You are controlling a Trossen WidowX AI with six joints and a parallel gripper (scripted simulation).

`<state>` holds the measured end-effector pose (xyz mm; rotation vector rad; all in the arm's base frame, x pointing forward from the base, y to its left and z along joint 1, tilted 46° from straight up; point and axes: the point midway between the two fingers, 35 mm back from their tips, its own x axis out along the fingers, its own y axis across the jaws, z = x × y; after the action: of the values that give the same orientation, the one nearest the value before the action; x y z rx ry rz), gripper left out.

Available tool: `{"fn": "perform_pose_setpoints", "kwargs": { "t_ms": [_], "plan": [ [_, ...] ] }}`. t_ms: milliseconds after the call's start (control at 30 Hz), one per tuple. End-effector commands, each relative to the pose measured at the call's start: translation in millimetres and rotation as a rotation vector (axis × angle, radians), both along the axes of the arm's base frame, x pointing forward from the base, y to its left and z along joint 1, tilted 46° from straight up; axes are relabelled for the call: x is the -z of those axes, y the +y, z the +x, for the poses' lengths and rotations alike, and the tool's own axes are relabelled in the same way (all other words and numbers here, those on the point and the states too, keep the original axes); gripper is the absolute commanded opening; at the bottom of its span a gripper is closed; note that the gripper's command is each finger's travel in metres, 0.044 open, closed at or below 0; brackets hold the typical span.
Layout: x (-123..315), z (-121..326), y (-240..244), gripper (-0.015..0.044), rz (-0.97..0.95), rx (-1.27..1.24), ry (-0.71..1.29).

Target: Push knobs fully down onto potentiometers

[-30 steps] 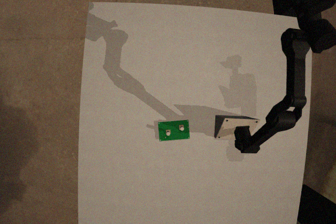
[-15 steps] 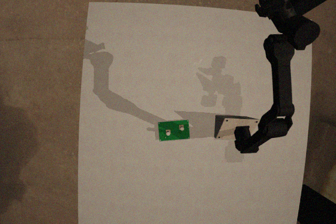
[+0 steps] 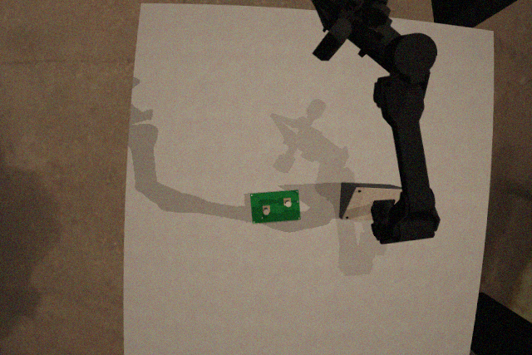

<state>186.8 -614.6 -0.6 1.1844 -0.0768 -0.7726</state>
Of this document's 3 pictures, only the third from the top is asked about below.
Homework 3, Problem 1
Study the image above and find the green circuit board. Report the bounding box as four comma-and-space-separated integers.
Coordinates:
250, 190, 301, 224

